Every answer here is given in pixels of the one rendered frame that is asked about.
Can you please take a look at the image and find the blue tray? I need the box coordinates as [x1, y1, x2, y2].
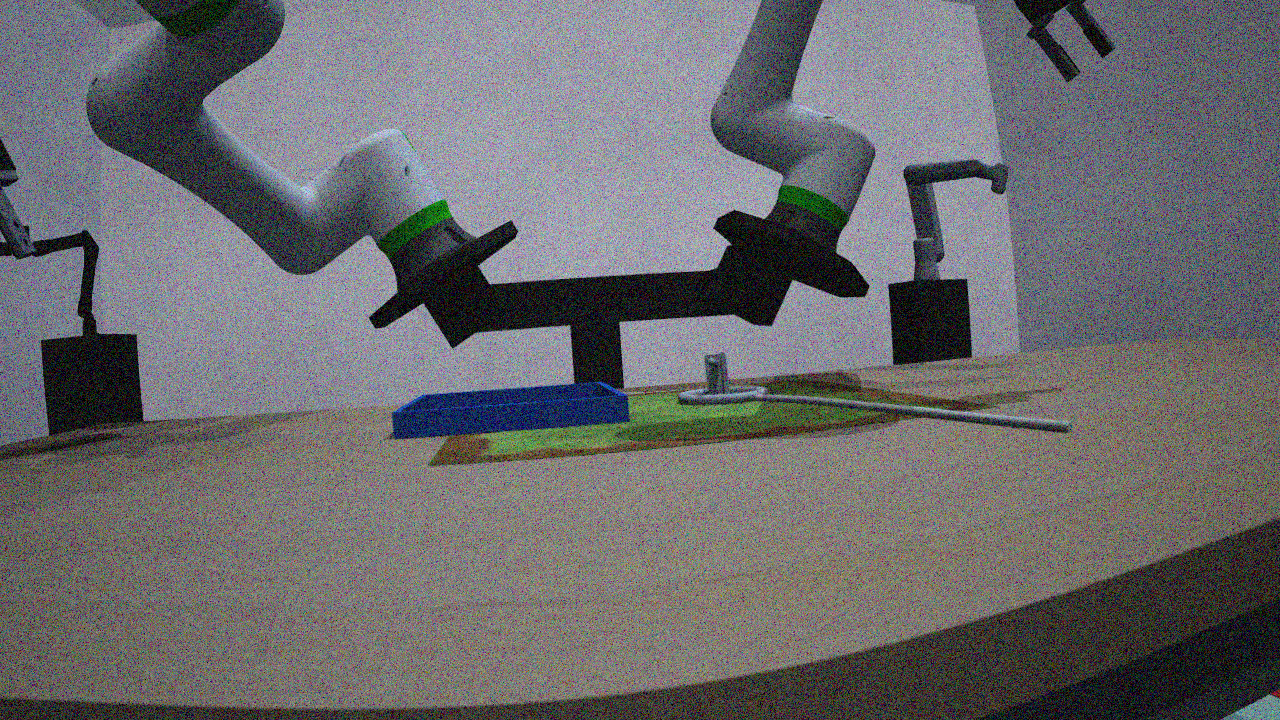
[392, 382, 628, 439]

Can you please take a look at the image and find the white ring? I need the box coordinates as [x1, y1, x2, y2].
[678, 386, 769, 405]

